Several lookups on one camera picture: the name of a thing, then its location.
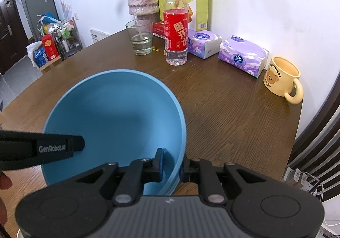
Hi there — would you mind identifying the pale wall decoration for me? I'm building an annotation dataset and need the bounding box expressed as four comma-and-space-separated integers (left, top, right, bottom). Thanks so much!
59, 0, 72, 20

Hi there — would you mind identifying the blue bag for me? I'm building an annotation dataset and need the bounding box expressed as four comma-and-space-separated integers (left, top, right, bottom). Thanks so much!
37, 12, 61, 34

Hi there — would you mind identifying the white sign board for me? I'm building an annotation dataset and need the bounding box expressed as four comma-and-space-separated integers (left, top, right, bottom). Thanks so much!
89, 28, 103, 42

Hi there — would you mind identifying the red flat box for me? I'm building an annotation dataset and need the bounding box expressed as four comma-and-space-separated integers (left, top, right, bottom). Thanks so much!
152, 21, 167, 39

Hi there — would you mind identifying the metal storage rack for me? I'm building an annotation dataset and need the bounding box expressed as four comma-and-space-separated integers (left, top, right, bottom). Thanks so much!
51, 19, 84, 61

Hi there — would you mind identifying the white power strip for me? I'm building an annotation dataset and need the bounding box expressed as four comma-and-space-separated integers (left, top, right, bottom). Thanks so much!
283, 166, 323, 194

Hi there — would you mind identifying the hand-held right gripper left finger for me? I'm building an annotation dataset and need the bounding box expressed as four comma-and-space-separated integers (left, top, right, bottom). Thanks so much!
76, 148, 164, 206

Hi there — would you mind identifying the yellow bear mug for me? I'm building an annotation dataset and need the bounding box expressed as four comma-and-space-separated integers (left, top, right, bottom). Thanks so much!
263, 56, 304, 105

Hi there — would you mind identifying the person's left hand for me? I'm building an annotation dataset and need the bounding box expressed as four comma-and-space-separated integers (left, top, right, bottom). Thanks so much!
0, 170, 13, 225

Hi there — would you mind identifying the red label water bottle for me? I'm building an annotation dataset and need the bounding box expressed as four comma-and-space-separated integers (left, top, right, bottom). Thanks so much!
163, 0, 190, 67

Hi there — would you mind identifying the dark brown door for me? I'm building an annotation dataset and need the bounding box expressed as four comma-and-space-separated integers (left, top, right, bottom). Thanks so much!
0, 0, 29, 75

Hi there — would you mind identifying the purple tissue pack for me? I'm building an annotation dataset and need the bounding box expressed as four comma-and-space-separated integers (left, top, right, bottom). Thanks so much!
218, 35, 269, 79
187, 29, 223, 60

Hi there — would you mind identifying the blue bowl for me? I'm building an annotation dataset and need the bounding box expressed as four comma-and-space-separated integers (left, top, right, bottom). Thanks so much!
42, 69, 186, 196

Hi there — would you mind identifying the white plastic bag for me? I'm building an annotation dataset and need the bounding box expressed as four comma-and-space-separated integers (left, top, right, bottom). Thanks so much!
26, 41, 43, 69

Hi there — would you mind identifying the clear drinking glass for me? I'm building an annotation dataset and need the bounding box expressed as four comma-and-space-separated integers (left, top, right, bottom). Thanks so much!
125, 18, 154, 56

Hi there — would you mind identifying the low wooden stool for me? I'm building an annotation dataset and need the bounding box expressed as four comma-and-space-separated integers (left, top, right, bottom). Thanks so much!
40, 56, 63, 73

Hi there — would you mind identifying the tall red box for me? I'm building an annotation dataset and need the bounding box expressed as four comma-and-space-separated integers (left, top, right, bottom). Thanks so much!
41, 34, 60, 61

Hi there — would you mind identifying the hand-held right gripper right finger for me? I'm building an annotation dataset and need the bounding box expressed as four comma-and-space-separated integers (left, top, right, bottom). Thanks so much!
179, 158, 267, 205

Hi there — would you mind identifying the clear straw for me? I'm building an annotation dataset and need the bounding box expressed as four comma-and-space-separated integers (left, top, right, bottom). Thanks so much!
133, 12, 146, 50

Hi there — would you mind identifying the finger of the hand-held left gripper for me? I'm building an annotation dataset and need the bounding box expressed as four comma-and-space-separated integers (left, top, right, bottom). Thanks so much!
0, 130, 85, 152

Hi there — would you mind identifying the grey tall cabinet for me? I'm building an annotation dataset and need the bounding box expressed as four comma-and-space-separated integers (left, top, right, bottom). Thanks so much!
18, 0, 60, 39

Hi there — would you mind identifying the dark striped panel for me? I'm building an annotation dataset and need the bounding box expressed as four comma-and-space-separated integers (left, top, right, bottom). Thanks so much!
288, 86, 340, 186

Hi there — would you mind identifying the green snack box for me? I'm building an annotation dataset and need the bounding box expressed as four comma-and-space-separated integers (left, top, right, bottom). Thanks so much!
157, 0, 210, 32

